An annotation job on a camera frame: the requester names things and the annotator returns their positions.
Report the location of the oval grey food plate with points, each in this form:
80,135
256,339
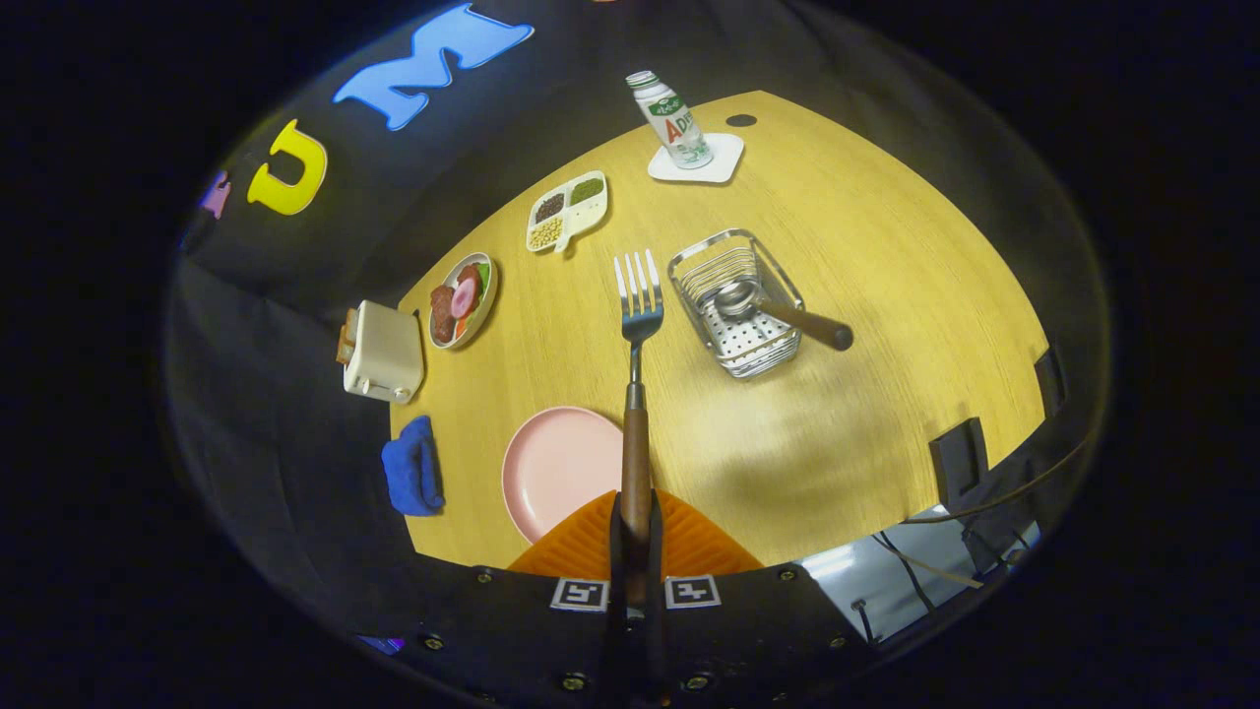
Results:
486,305

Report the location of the pink ham slice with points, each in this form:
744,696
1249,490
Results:
465,296

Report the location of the large black table clamp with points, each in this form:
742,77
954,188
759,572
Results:
958,463

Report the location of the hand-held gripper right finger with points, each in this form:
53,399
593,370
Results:
658,551

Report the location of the pink round plate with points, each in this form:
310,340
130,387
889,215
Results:
561,468

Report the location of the blue folded towel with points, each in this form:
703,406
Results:
411,468

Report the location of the white divided bean dish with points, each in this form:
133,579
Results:
566,210

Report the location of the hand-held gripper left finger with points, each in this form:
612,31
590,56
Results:
612,551

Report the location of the brown meat piece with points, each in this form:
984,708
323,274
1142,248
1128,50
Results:
442,315

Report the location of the white green drink bottle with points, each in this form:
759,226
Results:
674,123

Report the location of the green lettuce leaf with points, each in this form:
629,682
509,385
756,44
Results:
483,276

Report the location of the small black table clamp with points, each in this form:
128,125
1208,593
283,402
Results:
1049,384

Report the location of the toast slice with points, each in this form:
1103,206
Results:
346,338

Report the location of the white square coaster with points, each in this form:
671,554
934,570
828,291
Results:
724,162

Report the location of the cream toaster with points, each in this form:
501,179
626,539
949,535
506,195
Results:
386,353

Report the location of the black backdrop cloth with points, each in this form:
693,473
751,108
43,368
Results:
886,98

